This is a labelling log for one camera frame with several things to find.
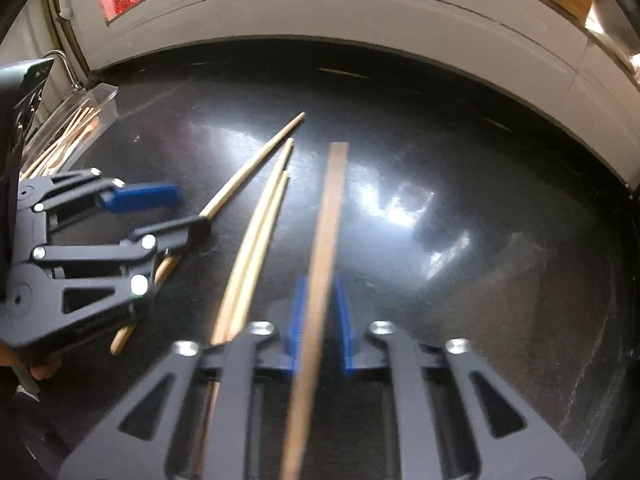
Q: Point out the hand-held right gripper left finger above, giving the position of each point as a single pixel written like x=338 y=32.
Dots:
x=300 y=320

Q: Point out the person's left hand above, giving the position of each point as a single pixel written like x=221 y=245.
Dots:
x=45 y=369

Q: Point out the metal faucet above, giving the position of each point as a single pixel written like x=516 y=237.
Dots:
x=62 y=57

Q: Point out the dark wooden chopstick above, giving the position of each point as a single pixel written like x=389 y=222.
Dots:
x=327 y=220

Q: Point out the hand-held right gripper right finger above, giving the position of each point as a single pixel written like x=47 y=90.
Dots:
x=342 y=320

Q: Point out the clear plastic container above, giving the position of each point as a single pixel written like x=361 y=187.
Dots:
x=107 y=105

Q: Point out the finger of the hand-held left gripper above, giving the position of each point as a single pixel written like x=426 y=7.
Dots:
x=145 y=196
x=170 y=235

